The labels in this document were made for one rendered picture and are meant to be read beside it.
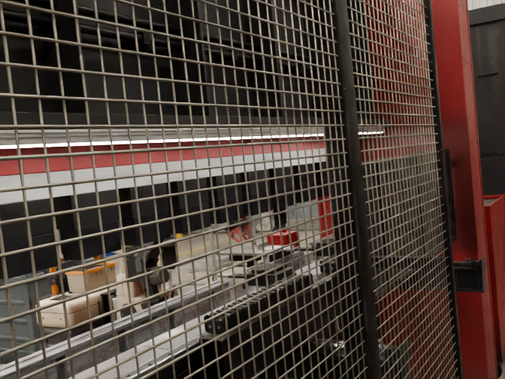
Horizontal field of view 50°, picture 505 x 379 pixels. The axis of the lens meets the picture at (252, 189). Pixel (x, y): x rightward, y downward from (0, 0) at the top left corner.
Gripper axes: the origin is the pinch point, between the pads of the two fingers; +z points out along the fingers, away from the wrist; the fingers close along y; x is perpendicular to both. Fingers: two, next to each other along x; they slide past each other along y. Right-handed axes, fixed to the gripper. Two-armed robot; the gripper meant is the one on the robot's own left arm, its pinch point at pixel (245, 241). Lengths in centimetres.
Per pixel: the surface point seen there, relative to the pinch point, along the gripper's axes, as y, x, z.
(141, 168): -80, -38, -21
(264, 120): -39, -59, -22
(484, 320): 85, -41, 87
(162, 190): -73, -35, -15
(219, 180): -44, -35, -15
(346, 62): -98, -110, 1
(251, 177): -23.9, -34.1, -14.4
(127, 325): -92, -17, 15
